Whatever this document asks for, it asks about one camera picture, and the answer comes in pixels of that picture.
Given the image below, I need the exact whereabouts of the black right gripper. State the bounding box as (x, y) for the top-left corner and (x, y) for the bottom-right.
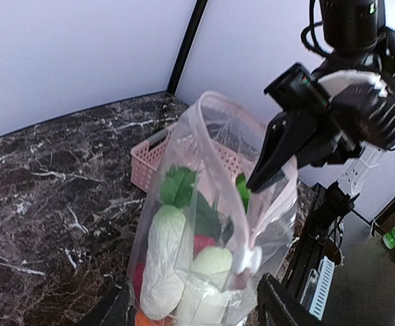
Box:
(246, 63), (395, 194)

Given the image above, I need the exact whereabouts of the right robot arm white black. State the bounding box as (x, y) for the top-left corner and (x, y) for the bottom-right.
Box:
(247, 1), (395, 194)

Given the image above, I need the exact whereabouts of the green leaf toy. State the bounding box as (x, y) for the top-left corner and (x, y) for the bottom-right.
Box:
(159, 165), (234, 244)

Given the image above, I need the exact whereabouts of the red apple toy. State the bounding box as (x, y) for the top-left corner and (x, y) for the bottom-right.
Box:
(133, 262), (145, 295)
(193, 235), (216, 257)

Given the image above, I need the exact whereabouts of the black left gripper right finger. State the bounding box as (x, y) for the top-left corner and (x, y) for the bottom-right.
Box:
(258, 273), (328, 325)

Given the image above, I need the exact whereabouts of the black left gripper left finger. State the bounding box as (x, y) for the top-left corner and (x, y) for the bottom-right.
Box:
(92, 281), (135, 326)

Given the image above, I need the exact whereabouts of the white bun toy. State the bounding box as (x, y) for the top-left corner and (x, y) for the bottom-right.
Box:
(175, 247), (233, 325)
(139, 205), (186, 321)

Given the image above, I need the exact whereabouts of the clear zip top bag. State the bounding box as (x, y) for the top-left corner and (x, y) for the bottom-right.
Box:
(128, 91), (298, 325)

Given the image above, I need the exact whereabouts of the orange tangerine toy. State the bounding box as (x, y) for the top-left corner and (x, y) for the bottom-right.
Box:
(135, 311), (152, 326)

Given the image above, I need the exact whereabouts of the pink plastic basket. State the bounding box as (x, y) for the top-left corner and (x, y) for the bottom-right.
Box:
(131, 123), (256, 192)

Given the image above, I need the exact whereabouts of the right black frame post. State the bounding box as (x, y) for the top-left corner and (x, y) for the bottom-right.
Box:
(166, 0), (208, 96)

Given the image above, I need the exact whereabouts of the white slotted cable duct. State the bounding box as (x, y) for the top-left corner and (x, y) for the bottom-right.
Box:
(309, 256), (334, 320)

